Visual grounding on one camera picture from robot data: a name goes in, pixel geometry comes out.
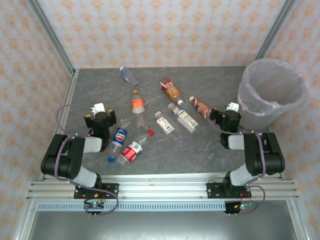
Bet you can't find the brown coffee drink bottle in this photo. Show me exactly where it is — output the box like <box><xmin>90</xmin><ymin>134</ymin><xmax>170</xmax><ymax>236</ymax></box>
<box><xmin>189</xmin><ymin>96</ymin><xmax>211</xmax><ymax>118</ymax></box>

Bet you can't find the blue cap cola bottle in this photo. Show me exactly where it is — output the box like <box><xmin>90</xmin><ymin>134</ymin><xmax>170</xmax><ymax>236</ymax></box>
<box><xmin>107</xmin><ymin>119</ymin><xmax>132</xmax><ymax>163</ymax></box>

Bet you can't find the orange label plastic bottle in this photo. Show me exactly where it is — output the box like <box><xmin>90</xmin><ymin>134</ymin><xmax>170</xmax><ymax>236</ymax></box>
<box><xmin>131</xmin><ymin>89</ymin><xmax>149</xmax><ymax>132</ymax></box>

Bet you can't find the green label clear bottle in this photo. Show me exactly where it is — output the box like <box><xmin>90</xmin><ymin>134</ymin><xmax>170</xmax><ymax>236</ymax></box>
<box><xmin>167</xmin><ymin>102</ymin><xmax>200</xmax><ymax>135</ymax></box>

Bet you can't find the red cap red label bottle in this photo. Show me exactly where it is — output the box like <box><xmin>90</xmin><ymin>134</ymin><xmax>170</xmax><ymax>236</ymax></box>
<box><xmin>116</xmin><ymin>129</ymin><xmax>155</xmax><ymax>166</ymax></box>

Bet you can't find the clear bottle with white cap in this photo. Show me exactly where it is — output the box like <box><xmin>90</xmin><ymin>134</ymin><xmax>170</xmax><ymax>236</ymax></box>
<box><xmin>119</xmin><ymin>66</ymin><xmax>140</xmax><ymax>88</ymax></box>

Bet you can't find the white label red print bottle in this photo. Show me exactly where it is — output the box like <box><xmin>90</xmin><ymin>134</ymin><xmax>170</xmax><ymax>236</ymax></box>
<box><xmin>154</xmin><ymin>111</ymin><xmax>175</xmax><ymax>136</ymax></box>

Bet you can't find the red label amber tea bottle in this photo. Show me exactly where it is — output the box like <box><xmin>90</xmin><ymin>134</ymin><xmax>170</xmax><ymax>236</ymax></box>
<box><xmin>160</xmin><ymin>77</ymin><xmax>185</xmax><ymax>106</ymax></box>

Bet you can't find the grey bin with clear liner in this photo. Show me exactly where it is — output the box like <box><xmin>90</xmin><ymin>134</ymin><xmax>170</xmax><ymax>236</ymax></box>
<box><xmin>237</xmin><ymin>58</ymin><xmax>310</xmax><ymax>131</ymax></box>

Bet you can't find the left small circuit board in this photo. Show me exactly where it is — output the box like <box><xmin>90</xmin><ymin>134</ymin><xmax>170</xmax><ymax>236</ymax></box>
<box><xmin>83</xmin><ymin>199</ymin><xmax>105</xmax><ymax>211</ymax></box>

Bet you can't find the small circuit board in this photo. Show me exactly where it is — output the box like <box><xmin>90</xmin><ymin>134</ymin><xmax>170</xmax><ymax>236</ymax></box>
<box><xmin>83</xmin><ymin>199</ymin><xmax>105</xmax><ymax>211</ymax></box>
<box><xmin>224</xmin><ymin>201</ymin><xmax>256</xmax><ymax>215</ymax></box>

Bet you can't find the right small circuit board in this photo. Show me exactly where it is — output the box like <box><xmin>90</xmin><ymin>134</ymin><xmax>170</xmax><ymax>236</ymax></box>
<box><xmin>224</xmin><ymin>201</ymin><xmax>256</xmax><ymax>215</ymax></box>

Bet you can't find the grey metal shelf panel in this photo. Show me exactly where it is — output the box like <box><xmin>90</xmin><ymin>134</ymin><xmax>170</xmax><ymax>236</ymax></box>
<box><xmin>27</xmin><ymin>211</ymin><xmax>301</xmax><ymax>240</ymax></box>

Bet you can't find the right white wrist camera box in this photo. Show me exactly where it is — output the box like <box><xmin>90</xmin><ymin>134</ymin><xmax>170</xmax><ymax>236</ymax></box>
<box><xmin>225</xmin><ymin>101</ymin><xmax>240</xmax><ymax>113</ymax></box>

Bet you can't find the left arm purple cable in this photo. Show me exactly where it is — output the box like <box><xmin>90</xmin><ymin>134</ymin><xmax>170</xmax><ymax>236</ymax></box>
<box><xmin>54</xmin><ymin>103</ymin><xmax>120</xmax><ymax>217</ymax></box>

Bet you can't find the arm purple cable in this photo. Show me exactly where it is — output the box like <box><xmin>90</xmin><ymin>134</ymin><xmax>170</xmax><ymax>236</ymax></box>
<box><xmin>54</xmin><ymin>103</ymin><xmax>120</xmax><ymax>217</ymax></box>
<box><xmin>206</xmin><ymin>103</ymin><xmax>266</xmax><ymax>216</ymax></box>

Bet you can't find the aluminium table edge rail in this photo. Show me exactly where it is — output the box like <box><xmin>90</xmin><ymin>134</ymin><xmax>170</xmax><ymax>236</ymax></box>
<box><xmin>53</xmin><ymin>69</ymin><xmax>80</xmax><ymax>137</ymax></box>

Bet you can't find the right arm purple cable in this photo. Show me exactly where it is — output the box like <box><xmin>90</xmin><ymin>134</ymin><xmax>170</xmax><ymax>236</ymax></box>
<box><xmin>206</xmin><ymin>103</ymin><xmax>266</xmax><ymax>216</ymax></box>

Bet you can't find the left black mount plate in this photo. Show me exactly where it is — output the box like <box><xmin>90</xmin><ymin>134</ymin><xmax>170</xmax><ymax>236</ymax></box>
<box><xmin>73</xmin><ymin>183</ymin><xmax>120</xmax><ymax>200</ymax></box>

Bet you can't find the black mount plate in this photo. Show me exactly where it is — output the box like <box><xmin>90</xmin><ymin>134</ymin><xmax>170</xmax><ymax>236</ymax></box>
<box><xmin>73</xmin><ymin>183</ymin><xmax>120</xmax><ymax>200</ymax></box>
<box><xmin>206</xmin><ymin>181</ymin><xmax>252</xmax><ymax>200</ymax></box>

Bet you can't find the right black mount plate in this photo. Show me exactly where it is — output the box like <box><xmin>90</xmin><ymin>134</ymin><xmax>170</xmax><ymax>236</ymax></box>
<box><xmin>206</xmin><ymin>181</ymin><xmax>252</xmax><ymax>200</ymax></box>

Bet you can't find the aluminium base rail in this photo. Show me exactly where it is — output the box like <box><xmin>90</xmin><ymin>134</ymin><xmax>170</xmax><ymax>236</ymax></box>
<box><xmin>26</xmin><ymin>174</ymin><xmax>300</xmax><ymax>201</ymax></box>

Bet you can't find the aluminium frame post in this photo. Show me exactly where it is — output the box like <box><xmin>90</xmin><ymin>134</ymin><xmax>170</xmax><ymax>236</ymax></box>
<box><xmin>26</xmin><ymin>0</ymin><xmax>77</xmax><ymax>76</ymax></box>
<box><xmin>254</xmin><ymin>0</ymin><xmax>298</xmax><ymax>61</ymax></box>

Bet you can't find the grey slotted cable duct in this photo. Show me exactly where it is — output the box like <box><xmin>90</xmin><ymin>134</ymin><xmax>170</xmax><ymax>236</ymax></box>
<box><xmin>36</xmin><ymin>201</ymin><xmax>227</xmax><ymax>213</ymax></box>

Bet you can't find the aluminium frame beam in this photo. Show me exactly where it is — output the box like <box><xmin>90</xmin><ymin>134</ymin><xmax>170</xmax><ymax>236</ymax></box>
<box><xmin>13</xmin><ymin>199</ymin><xmax>38</xmax><ymax>240</ymax></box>
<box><xmin>286</xmin><ymin>199</ymin><xmax>311</xmax><ymax>240</ymax></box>

